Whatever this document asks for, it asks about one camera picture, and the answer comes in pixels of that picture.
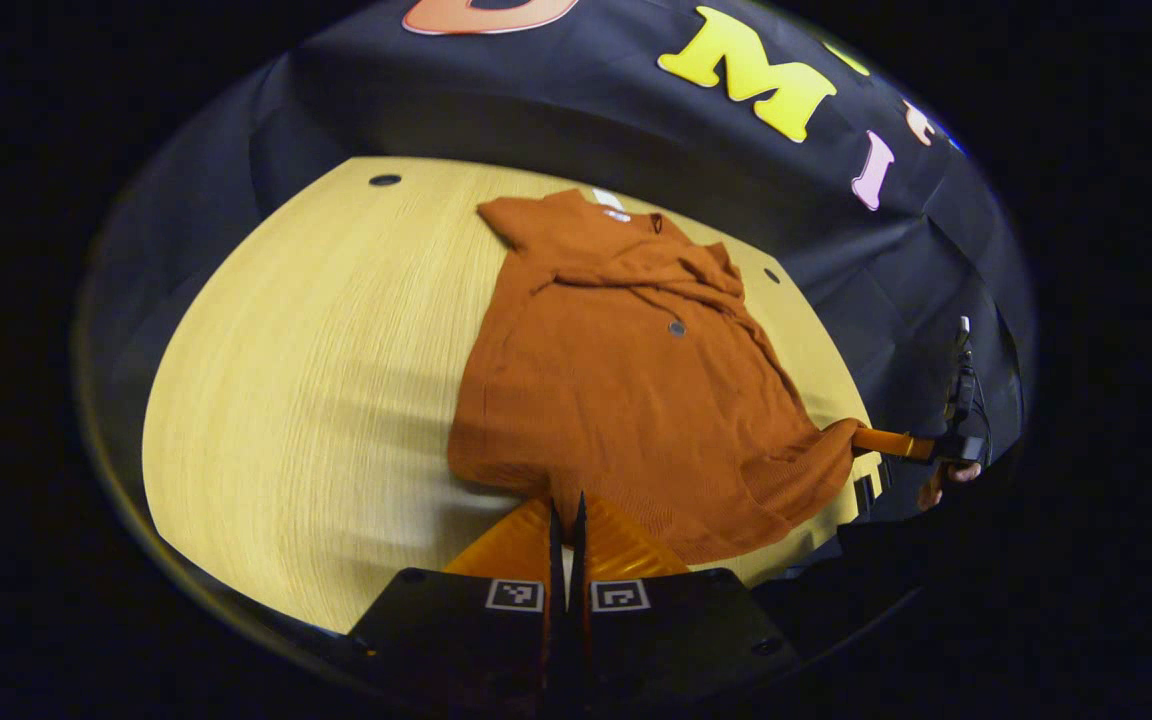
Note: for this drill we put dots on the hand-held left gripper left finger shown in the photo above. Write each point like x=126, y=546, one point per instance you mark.
x=456, y=630

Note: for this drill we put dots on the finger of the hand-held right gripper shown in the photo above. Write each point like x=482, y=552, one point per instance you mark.
x=896, y=443

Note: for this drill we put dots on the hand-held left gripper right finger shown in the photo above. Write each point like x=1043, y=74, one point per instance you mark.
x=676, y=630

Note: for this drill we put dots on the rust orange buttoned shirt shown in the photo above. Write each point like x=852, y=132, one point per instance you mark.
x=626, y=380

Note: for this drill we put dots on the black backdrop cloth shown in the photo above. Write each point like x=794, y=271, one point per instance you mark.
x=836, y=250

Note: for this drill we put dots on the white tape strip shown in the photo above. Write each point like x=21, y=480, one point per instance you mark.
x=604, y=197

